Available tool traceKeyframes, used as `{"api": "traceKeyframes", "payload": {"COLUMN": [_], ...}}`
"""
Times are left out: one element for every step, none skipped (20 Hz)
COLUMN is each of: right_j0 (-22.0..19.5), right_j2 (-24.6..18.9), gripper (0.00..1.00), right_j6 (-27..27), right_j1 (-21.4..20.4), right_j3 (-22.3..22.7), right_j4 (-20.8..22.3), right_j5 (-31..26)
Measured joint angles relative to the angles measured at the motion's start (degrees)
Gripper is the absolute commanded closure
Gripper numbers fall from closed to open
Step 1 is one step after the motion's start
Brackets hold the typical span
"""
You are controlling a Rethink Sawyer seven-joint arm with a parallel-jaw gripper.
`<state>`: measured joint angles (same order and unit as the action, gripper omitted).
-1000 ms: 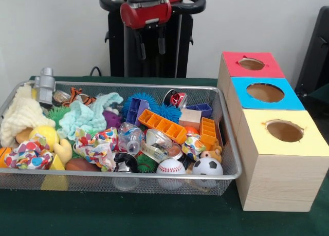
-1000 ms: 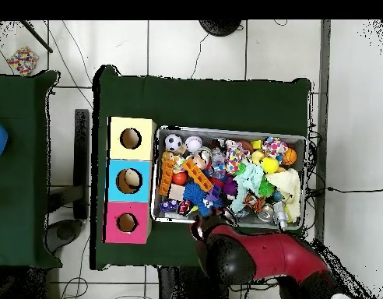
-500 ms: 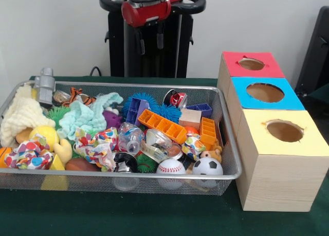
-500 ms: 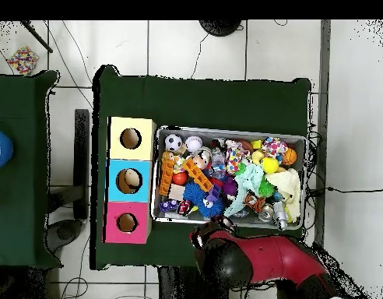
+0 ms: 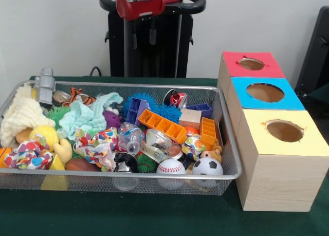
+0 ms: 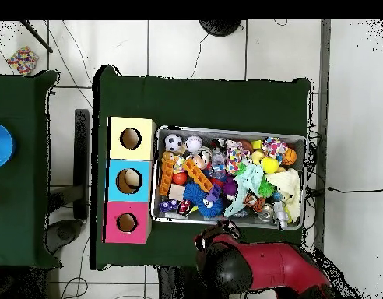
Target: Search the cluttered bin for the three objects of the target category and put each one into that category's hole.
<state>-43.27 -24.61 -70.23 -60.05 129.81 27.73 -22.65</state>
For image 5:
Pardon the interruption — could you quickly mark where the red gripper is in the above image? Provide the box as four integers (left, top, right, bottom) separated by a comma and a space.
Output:
115, 0, 167, 49

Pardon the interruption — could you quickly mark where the polka-dot cloth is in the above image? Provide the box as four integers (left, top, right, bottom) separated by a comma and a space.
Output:
4, 135, 54, 170
74, 127, 119, 172

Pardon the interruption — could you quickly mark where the wooden box with three holes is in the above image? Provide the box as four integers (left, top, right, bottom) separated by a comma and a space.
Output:
217, 50, 329, 212

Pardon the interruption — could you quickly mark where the long orange toy brick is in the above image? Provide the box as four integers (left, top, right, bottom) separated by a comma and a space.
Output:
138, 108, 188, 145

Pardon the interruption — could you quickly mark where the mint green cloth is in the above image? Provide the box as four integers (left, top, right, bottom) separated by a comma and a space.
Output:
58, 92, 124, 141

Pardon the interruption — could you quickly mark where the silver toy robot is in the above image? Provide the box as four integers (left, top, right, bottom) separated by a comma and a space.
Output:
34, 67, 57, 104

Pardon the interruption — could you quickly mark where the short orange toy brick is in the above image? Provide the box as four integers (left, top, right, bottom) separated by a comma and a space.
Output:
199, 117, 218, 151

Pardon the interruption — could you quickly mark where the baseball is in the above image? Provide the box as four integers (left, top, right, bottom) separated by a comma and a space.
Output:
156, 159, 186, 190

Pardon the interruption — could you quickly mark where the yellow ball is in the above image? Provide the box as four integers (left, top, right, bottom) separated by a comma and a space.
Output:
29, 125, 60, 152

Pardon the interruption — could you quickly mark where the cream knitted cloth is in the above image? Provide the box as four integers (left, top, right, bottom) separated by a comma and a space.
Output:
0, 85, 56, 148

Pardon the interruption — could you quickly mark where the soccer ball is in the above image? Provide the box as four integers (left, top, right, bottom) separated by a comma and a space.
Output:
192, 157, 224, 188

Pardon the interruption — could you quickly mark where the black upright panel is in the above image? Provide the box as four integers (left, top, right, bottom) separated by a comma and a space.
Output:
295, 6, 329, 94

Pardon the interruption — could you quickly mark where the dark green table cloth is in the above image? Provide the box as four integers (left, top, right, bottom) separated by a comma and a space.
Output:
0, 76, 329, 236
307, 83, 329, 113

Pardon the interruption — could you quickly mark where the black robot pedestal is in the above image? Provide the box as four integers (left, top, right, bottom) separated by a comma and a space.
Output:
99, 0, 206, 79

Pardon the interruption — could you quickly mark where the shallow wire mesh bin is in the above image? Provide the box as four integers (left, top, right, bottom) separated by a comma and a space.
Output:
0, 80, 242, 197

